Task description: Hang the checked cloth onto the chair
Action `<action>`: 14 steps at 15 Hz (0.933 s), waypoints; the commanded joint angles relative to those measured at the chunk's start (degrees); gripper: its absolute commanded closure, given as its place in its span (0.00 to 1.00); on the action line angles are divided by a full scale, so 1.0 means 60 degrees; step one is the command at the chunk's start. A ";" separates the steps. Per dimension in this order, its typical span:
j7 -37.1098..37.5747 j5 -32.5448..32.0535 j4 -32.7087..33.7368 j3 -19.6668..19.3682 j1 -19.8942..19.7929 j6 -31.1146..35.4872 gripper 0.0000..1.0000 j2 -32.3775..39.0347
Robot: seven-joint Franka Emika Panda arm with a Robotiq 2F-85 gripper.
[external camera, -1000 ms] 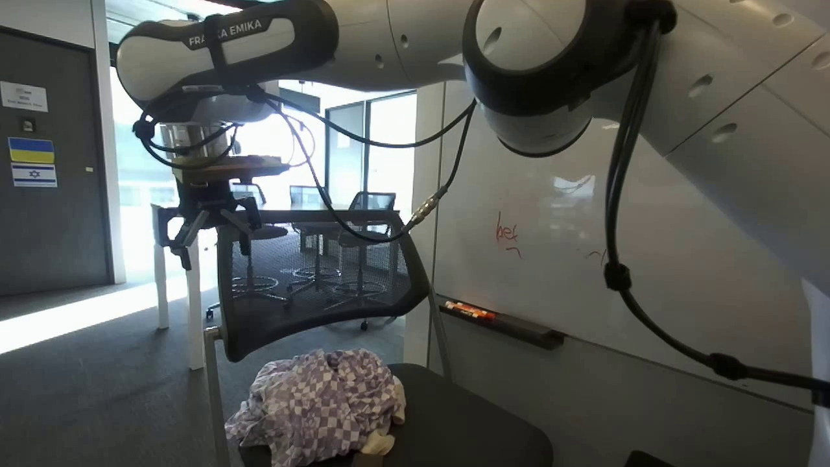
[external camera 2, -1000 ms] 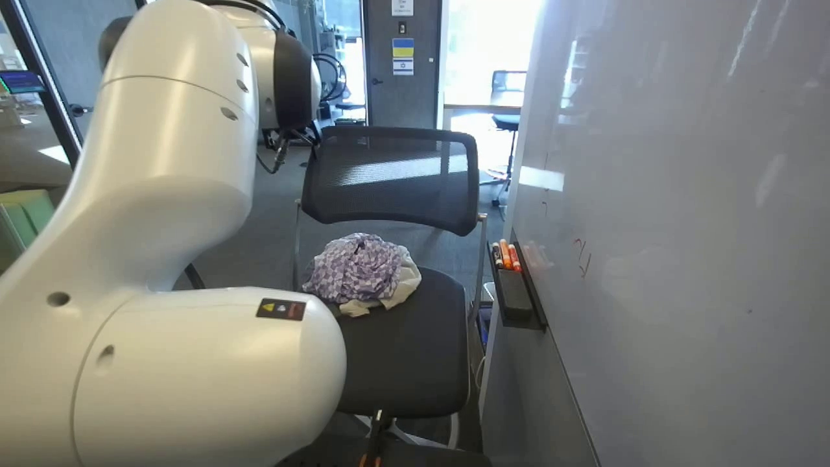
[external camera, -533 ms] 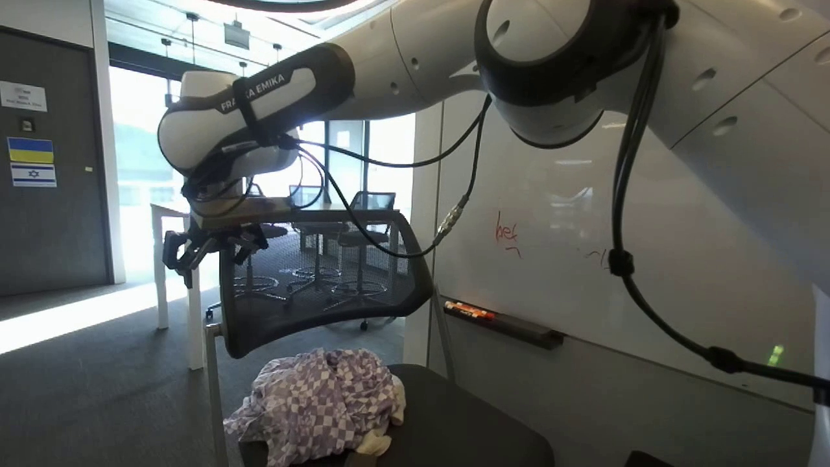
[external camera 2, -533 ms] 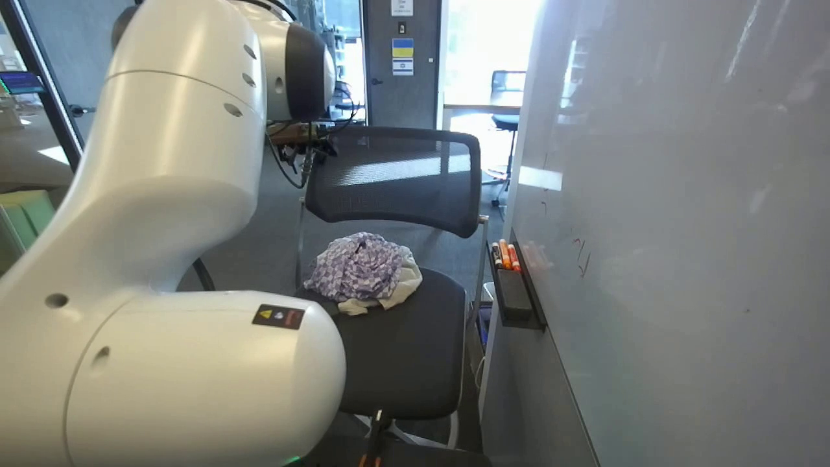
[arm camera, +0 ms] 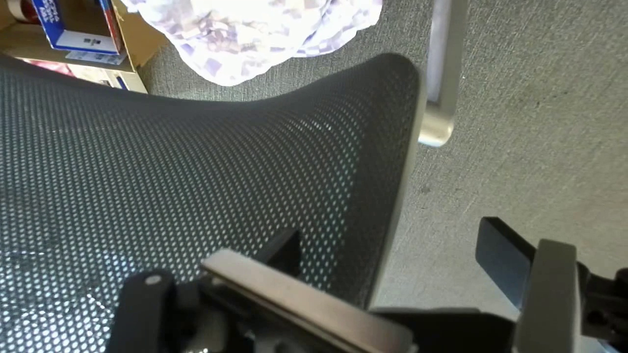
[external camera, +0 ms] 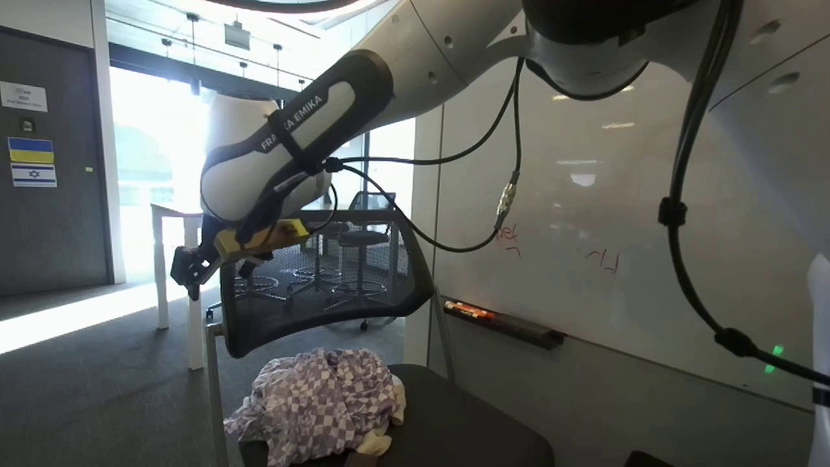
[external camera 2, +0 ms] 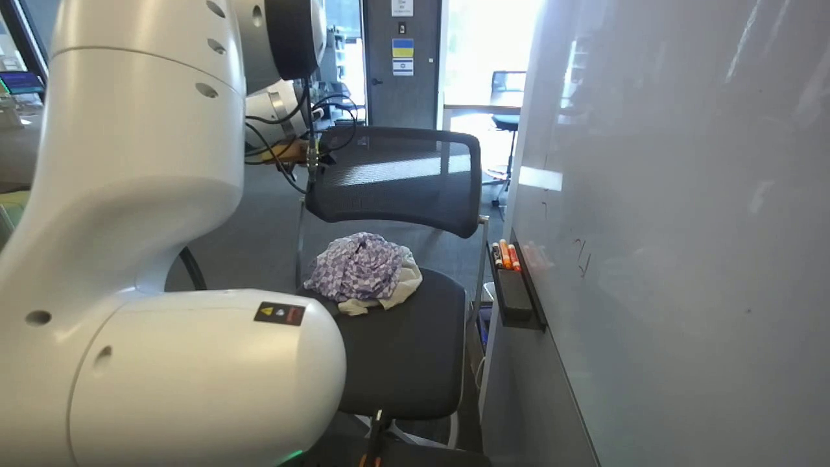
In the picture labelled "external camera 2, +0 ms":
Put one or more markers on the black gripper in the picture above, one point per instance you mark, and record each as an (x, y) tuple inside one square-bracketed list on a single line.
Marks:
[(320, 151)]

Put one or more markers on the purple white checked cloth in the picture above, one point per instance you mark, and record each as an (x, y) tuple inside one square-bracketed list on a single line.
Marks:
[(359, 264)]

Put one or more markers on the cream towel cloth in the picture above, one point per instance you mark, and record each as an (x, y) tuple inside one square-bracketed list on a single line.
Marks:
[(403, 290)]

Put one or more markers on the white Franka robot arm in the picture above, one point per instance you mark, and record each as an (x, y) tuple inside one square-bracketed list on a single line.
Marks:
[(131, 173)]

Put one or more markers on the black mesh back chair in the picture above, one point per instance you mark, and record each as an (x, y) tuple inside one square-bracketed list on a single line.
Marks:
[(398, 182)]

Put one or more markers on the blue yellow flag poster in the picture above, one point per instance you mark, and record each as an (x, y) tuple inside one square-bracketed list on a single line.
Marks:
[(403, 55)]

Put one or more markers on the dark grey door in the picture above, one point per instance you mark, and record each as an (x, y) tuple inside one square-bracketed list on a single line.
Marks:
[(429, 69)]

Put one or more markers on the white door sign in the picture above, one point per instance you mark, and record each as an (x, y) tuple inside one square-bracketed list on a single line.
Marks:
[(403, 7)]

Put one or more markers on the black whiteboard marker tray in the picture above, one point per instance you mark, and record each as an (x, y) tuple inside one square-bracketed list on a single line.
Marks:
[(520, 300)]

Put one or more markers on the large whiteboard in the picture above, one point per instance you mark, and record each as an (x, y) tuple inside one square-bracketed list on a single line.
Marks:
[(675, 216)]

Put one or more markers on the yellowish wrist camera box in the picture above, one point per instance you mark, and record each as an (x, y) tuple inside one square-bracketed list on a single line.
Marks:
[(285, 155)]

